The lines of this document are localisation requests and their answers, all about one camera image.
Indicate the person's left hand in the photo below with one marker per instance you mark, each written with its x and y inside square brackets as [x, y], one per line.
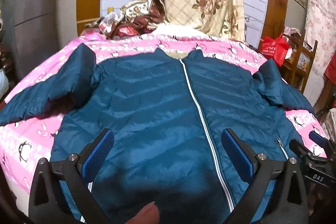
[149, 214]

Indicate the blue puffer jacket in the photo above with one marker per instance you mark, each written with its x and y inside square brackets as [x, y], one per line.
[167, 116]

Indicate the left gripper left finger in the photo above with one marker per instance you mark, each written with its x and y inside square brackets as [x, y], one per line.
[47, 203]

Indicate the red gift bag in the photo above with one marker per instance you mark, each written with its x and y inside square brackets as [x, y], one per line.
[275, 49]

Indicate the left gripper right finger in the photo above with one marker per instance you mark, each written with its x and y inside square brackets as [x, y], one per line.
[288, 203]

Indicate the white plastic bag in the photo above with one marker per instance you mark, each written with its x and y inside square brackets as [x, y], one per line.
[4, 83]

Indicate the grey refrigerator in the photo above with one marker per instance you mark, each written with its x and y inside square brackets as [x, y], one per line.
[30, 35]

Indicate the brown floral crumpled bedding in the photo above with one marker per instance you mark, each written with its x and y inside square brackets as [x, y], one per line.
[135, 18]

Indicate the wooden shelf rack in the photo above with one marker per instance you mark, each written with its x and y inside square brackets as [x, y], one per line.
[295, 71]

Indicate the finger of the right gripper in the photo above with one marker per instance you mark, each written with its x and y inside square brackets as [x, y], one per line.
[319, 138]

